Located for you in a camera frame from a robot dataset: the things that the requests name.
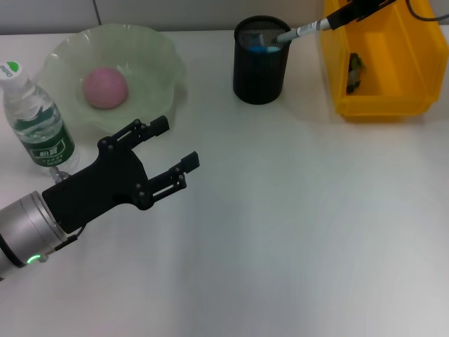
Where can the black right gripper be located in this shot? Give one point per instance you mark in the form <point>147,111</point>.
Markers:
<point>372,7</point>

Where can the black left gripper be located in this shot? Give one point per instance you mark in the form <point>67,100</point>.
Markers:
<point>101,186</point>

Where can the silver white pen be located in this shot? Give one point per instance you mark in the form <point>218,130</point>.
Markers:
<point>301,31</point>

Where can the green plastic wrapper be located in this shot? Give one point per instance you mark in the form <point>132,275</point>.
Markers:
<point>355,70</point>

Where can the blue scissors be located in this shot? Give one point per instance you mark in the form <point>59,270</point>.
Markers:
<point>259,50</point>

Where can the pink peach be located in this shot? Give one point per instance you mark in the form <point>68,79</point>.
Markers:
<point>105,87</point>

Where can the clear bottle green label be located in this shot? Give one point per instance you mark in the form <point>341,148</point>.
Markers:
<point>45,137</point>

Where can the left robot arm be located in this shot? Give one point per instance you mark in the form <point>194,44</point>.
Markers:
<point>24,231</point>

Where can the green glass fruit plate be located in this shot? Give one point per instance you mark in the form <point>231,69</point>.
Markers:
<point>151,52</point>

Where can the yellow plastic bin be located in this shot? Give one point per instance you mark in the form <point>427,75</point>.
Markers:
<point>403,52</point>

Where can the black mesh cup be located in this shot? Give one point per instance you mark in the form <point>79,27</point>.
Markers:
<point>261,80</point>

